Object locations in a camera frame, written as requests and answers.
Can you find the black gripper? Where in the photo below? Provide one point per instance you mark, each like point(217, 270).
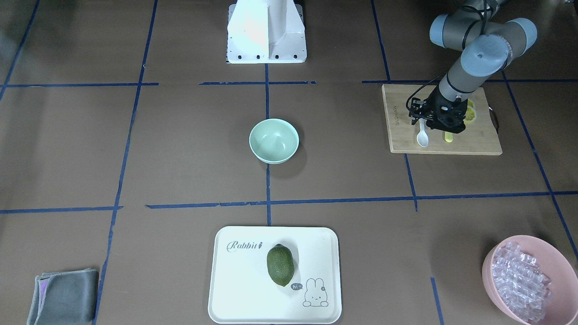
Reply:
point(434, 104)

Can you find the white plastic spoon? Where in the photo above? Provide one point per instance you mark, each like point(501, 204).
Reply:
point(422, 136)

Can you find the light green bowl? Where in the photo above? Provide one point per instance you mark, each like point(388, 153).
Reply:
point(273, 141)

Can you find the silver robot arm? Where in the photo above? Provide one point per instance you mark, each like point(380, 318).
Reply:
point(486, 48)

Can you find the pink bowl with ice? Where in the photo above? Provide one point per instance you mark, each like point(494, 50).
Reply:
point(530, 281)

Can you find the yellow plastic knife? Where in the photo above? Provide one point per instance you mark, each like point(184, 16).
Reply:
point(448, 137)

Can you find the lemon slice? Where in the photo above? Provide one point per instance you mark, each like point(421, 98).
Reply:
point(470, 115)

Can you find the bamboo cutting board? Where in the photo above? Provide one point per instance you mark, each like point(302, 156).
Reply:
point(479, 138)

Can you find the green lime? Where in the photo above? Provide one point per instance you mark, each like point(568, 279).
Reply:
point(280, 265)

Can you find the cream rabbit tray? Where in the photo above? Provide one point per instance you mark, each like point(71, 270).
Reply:
point(242, 292)

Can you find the grey folded cloth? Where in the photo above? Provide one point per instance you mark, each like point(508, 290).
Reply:
point(64, 298)

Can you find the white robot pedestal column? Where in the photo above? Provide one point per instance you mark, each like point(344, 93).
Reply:
point(266, 32)

